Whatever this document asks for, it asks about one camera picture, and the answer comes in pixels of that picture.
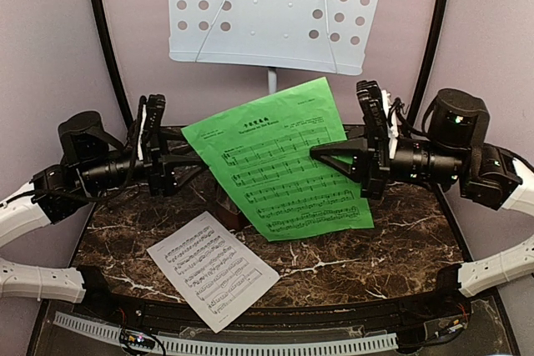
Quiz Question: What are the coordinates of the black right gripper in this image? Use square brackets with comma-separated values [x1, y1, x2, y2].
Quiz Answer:
[310, 119, 465, 199]

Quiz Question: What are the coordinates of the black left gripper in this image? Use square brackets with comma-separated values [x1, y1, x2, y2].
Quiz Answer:
[80, 127, 210, 197]

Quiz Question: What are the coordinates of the red wooden metronome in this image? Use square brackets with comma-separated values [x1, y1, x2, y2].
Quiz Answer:
[215, 183, 244, 231]

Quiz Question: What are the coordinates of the green sheet music page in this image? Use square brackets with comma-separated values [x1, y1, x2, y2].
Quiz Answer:
[182, 78, 374, 242]

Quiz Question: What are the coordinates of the white sheet music page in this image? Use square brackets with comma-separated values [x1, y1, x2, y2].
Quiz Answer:
[148, 212, 280, 333]

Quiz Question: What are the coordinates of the light blue music stand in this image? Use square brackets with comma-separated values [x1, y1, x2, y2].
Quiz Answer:
[169, 0, 379, 76]

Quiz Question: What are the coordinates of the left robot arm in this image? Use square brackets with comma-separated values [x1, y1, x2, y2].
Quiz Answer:
[1, 94, 207, 319]

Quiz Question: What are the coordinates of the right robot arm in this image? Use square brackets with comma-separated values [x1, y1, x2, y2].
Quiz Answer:
[310, 81, 533, 215]

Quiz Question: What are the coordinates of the small circuit board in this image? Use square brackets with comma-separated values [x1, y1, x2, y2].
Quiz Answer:
[119, 330, 156, 350]

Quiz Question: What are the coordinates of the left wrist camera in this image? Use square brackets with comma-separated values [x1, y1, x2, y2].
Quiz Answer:
[137, 95, 155, 161]

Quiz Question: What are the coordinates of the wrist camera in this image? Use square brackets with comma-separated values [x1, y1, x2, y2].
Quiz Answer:
[380, 89, 402, 160]
[137, 95, 155, 161]

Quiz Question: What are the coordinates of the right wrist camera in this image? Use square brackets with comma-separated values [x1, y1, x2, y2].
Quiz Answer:
[380, 89, 402, 160]

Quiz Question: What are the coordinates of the black front rail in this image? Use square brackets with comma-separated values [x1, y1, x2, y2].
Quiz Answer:
[49, 280, 481, 334]

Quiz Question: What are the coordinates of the white slotted cable duct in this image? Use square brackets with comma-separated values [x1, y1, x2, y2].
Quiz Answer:
[53, 312, 398, 355]

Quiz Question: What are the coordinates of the left black frame post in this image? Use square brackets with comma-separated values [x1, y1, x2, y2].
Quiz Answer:
[90, 0, 134, 128]

